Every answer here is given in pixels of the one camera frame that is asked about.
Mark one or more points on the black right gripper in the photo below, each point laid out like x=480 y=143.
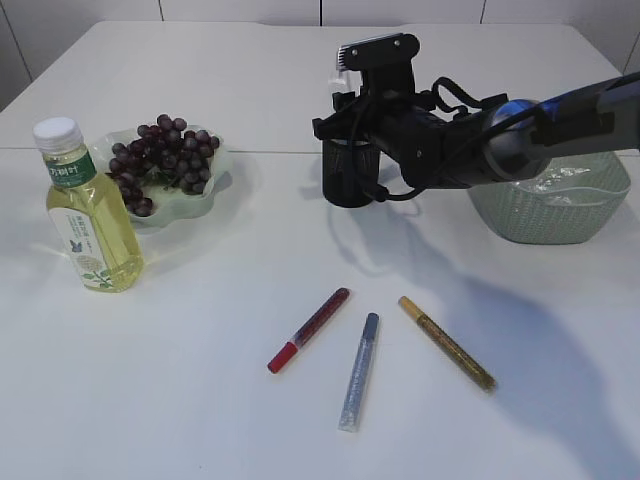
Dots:
x=432 y=135

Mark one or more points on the clear plastic ruler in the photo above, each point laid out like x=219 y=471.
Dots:
x=343 y=82

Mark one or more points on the clear plastic sheet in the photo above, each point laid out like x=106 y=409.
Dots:
x=560 y=178

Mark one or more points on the purple artificial grape bunch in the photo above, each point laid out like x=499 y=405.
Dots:
x=167 y=154

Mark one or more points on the gold glitter pen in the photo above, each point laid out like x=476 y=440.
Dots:
x=465 y=362

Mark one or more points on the red crayon pen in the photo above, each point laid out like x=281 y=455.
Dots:
x=304 y=334

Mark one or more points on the yellow tea bottle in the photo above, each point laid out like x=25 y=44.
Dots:
x=87 y=210

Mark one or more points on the blue glitter pen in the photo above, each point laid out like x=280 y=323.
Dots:
x=350 y=413

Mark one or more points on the blue black right robot arm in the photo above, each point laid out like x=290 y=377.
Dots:
x=520 y=137

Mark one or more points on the black mesh pen holder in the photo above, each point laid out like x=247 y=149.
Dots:
x=341 y=167

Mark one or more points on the green plastic woven basket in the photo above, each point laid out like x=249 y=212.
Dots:
x=571 y=216

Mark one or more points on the green wavy glass plate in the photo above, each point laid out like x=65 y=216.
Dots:
x=172 y=206

